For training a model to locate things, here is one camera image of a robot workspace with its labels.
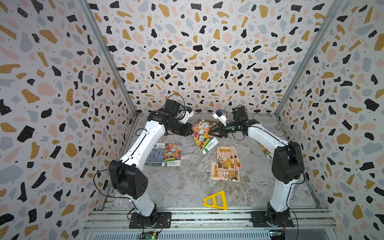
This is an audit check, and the yellow triangular plastic tool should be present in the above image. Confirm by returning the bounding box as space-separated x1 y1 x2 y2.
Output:
203 191 228 210

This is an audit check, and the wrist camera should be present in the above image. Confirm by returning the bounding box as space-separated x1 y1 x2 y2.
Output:
213 109 227 126
180 107 194 124

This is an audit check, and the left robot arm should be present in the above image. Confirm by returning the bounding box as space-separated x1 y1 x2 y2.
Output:
106 99 194 228

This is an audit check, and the colourful flower seed packet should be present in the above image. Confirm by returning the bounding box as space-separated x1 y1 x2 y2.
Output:
259 144 273 159
193 119 219 155
162 143 182 167

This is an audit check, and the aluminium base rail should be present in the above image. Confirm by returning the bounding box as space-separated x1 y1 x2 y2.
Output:
83 207 342 240

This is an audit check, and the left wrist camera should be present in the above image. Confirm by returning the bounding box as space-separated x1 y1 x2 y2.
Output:
180 107 194 124

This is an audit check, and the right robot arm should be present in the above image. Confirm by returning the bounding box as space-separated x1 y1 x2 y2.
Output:
209 105 304 227

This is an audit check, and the lavender seed packet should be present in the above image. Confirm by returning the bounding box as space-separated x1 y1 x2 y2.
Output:
145 143 166 167

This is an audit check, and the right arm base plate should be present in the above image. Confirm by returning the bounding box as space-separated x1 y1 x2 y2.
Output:
250 210 296 228

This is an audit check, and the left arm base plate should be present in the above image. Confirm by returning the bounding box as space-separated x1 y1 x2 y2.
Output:
129 212 172 230

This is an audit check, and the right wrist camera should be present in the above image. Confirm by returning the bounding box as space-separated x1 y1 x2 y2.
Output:
213 109 227 126

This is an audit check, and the wooden chessboard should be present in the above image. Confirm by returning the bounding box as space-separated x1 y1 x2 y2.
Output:
206 120 221 128

